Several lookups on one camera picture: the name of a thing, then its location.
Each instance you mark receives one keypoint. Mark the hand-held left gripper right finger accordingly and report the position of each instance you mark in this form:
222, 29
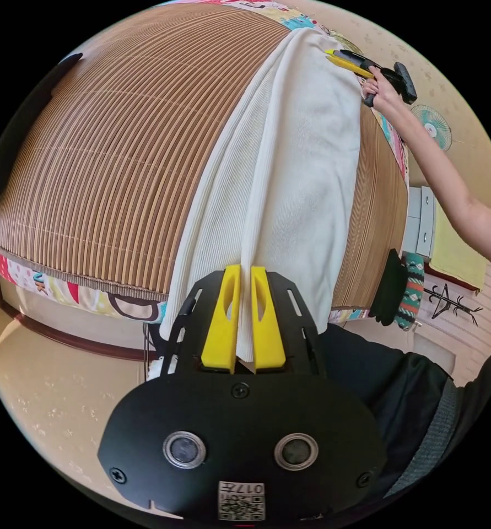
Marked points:
269, 330

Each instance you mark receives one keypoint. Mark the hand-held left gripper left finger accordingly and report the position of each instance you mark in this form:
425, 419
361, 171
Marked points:
221, 326

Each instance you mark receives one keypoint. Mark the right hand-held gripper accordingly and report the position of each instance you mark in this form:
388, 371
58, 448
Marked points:
367, 64

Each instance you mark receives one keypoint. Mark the white sweatpants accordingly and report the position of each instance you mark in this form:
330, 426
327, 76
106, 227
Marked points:
290, 186

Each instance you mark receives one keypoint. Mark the person's right forearm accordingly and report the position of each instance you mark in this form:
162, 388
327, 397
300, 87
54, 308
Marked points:
443, 173

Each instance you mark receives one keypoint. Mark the person's right hand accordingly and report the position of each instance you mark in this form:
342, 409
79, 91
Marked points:
383, 93

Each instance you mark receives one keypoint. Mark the green electric fan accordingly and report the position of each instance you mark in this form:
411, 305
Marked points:
432, 128

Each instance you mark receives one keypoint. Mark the person's body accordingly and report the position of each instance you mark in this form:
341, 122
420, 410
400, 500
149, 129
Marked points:
394, 392

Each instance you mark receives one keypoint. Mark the grey drawer cupboard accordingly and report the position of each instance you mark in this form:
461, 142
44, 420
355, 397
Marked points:
421, 223

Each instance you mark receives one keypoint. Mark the yellow cloth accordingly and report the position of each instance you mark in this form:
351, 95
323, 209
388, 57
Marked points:
456, 252

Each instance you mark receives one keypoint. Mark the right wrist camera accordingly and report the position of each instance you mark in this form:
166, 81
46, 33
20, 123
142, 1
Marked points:
406, 82

